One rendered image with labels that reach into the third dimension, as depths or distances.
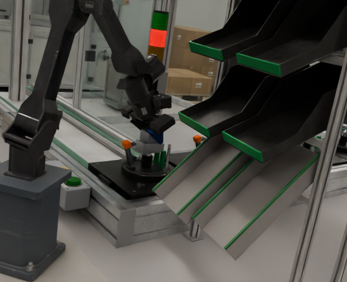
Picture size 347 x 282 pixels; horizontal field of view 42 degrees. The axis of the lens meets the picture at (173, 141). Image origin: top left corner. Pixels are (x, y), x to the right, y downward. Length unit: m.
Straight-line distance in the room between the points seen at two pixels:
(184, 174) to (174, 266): 0.22
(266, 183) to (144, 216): 0.33
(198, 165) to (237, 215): 0.20
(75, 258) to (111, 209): 0.14
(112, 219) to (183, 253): 0.20
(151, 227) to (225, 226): 0.27
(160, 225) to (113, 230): 0.13
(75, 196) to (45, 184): 0.26
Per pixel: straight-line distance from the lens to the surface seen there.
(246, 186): 1.02
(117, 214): 1.11
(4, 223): 1.00
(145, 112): 1.22
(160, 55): 1.44
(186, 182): 1.10
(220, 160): 1.09
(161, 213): 1.18
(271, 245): 1.30
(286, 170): 1.00
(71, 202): 1.21
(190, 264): 1.13
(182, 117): 1.04
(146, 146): 1.26
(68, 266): 1.07
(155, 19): 1.43
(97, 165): 1.33
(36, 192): 0.93
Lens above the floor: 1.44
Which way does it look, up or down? 17 degrees down
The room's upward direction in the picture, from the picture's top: 9 degrees clockwise
